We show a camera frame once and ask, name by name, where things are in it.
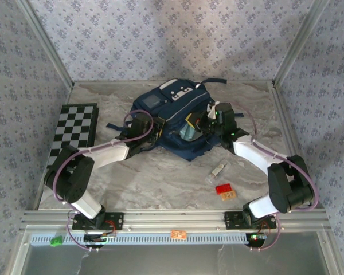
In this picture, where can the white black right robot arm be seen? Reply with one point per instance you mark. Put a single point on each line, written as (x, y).
(252, 151)

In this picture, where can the aluminium frame post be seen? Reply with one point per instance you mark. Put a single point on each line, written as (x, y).
(46, 46)
(301, 43)

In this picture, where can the light blue pencil case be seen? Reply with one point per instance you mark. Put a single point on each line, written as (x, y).
(187, 133)

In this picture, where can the aluminium table side rail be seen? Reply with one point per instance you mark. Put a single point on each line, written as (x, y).
(289, 126)

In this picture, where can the navy blue backpack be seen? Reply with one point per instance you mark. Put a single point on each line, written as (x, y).
(189, 150)

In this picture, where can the orange paper tag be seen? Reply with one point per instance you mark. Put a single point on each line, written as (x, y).
(177, 234)

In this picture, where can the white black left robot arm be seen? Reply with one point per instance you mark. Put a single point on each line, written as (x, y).
(111, 153)

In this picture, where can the aluminium mounting rail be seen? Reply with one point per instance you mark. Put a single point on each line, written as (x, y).
(172, 219)

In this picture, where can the orange rectangular block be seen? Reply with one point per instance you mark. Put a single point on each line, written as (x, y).
(229, 196)

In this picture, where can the grey metal front tray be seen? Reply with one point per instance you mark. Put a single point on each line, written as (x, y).
(172, 260)

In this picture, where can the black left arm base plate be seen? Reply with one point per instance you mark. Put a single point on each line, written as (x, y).
(114, 220)

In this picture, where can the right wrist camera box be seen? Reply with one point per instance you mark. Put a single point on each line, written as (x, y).
(211, 110)

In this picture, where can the red rectangular block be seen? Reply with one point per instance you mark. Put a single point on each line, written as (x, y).
(223, 189)

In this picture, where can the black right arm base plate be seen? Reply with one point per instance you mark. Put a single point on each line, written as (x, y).
(232, 220)

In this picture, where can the black white chessboard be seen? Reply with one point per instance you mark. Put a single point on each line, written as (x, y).
(71, 123)

